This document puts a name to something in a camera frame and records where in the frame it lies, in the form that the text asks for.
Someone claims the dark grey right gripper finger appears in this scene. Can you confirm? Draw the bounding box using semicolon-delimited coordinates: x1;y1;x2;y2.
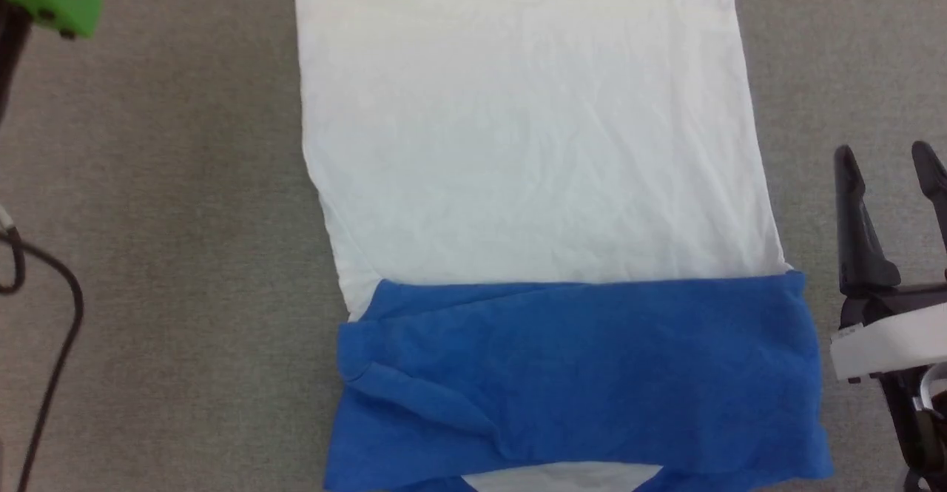
911;140;947;256
834;144;902;297

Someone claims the white and blue shirt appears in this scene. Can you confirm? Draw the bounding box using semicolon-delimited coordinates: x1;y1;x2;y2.
293;0;835;492

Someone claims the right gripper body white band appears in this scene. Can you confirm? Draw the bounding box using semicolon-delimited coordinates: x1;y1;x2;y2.
829;282;947;385

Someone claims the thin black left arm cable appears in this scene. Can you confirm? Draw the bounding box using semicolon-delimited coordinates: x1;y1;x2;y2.
0;203;85;492

